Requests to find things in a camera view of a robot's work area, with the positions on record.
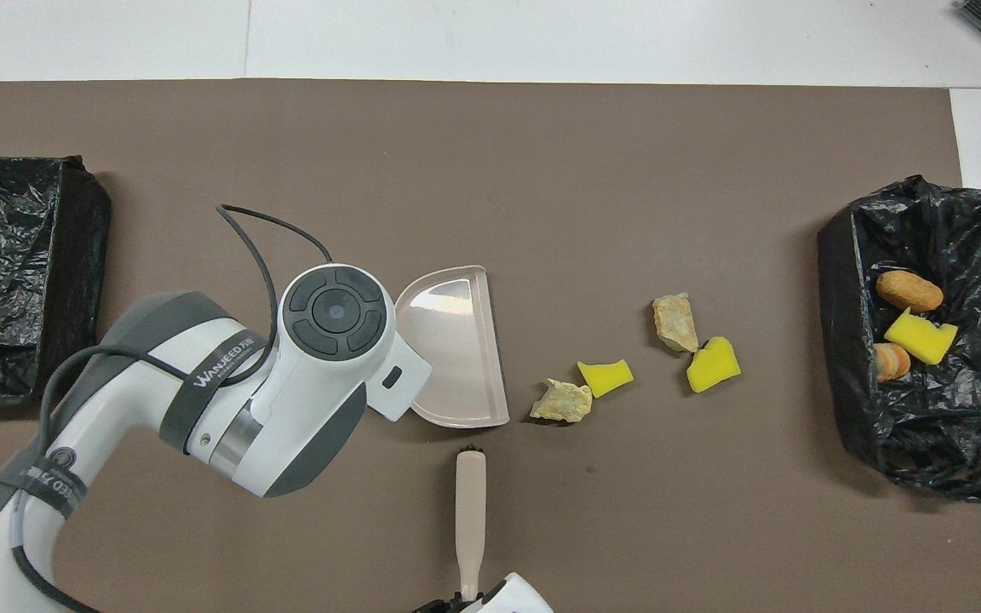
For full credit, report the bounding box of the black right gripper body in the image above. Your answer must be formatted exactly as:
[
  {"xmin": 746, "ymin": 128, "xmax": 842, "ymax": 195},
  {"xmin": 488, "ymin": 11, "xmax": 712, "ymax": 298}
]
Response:
[{"xmin": 412, "ymin": 592, "xmax": 479, "ymax": 613}]

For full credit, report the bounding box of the pale beige rock chunk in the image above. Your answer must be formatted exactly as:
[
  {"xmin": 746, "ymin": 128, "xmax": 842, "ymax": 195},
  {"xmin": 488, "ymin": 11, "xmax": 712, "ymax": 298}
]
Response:
[
  {"xmin": 651, "ymin": 292, "xmax": 700, "ymax": 354},
  {"xmin": 529, "ymin": 379, "xmax": 594, "ymax": 424},
  {"xmin": 872, "ymin": 342, "xmax": 913, "ymax": 383}
]

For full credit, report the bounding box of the beige plastic dustpan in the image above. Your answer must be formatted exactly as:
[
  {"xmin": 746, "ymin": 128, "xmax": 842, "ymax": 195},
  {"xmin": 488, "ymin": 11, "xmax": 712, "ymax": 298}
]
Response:
[{"xmin": 394, "ymin": 265, "xmax": 511, "ymax": 429}]

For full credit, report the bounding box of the yellow sponge piece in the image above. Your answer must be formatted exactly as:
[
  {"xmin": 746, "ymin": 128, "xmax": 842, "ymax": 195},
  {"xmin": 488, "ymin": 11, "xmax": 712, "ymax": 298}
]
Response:
[
  {"xmin": 577, "ymin": 358, "xmax": 634, "ymax": 398},
  {"xmin": 686, "ymin": 335, "xmax": 743, "ymax": 394},
  {"xmin": 883, "ymin": 306, "xmax": 960, "ymax": 366}
]

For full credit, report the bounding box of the brown bread roll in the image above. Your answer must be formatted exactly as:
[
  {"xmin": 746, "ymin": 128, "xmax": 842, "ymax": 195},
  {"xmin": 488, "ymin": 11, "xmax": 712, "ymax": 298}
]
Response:
[{"xmin": 875, "ymin": 270, "xmax": 944, "ymax": 313}]

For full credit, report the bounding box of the rectangular bin with black bag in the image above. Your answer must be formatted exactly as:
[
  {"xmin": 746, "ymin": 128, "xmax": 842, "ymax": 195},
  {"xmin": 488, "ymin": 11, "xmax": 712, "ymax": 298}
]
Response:
[{"xmin": 0, "ymin": 155, "xmax": 112, "ymax": 404}]

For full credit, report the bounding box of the bin with crumpled black bag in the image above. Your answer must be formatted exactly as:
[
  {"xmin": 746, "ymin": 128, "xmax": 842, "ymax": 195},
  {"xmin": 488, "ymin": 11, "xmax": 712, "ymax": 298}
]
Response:
[{"xmin": 817, "ymin": 175, "xmax": 981, "ymax": 503}]

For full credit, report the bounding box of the brown paper table mat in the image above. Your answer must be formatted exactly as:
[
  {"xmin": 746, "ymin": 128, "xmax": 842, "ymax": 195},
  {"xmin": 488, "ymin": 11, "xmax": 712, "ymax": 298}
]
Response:
[{"xmin": 0, "ymin": 79, "xmax": 981, "ymax": 613}]

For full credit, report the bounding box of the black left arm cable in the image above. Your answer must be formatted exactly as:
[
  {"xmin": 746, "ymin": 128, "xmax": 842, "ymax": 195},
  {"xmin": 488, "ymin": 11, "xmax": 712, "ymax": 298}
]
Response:
[{"xmin": 12, "ymin": 204, "xmax": 334, "ymax": 613}]

